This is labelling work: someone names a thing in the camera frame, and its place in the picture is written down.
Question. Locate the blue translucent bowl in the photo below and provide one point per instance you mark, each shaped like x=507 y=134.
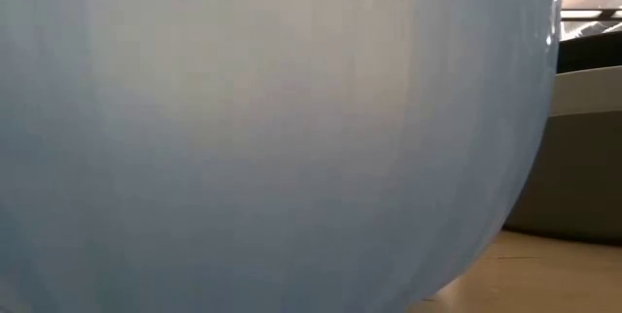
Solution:
x=243 y=157

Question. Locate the grey bowl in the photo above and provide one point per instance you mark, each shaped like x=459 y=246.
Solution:
x=583 y=167

